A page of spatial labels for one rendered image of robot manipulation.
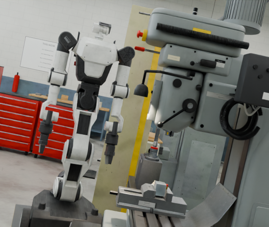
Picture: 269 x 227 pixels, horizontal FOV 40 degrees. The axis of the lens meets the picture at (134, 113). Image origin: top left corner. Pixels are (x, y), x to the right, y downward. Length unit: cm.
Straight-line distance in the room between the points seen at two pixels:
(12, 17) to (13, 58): 117
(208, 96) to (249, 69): 30
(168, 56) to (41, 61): 946
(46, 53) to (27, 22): 104
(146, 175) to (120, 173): 151
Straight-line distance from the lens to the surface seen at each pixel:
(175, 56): 181
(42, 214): 248
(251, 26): 194
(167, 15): 182
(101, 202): 379
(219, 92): 185
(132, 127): 364
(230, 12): 197
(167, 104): 182
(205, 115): 184
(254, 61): 164
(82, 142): 249
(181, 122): 184
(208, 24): 185
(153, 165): 220
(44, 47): 1116
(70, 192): 266
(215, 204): 206
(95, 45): 253
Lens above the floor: 146
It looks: 3 degrees down
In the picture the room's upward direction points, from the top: 12 degrees clockwise
